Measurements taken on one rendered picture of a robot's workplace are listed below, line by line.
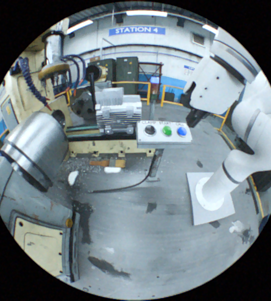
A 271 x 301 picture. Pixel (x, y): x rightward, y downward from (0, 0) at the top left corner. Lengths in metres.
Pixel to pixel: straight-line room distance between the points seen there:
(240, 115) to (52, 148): 0.56
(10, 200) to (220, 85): 0.40
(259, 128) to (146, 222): 0.48
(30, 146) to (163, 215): 0.50
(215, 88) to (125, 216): 0.45
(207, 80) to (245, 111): 0.20
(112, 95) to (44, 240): 0.54
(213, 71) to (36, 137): 0.39
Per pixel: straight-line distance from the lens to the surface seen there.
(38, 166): 0.30
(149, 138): 0.26
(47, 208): 0.32
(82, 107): 0.79
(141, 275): 0.46
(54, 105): 0.67
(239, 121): 0.34
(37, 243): 0.30
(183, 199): 0.48
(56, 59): 0.60
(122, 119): 0.43
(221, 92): 0.19
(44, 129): 0.33
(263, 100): 0.41
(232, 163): 0.36
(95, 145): 0.56
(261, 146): 0.32
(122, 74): 3.66
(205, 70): 0.17
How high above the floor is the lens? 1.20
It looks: 44 degrees down
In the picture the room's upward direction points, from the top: 2 degrees clockwise
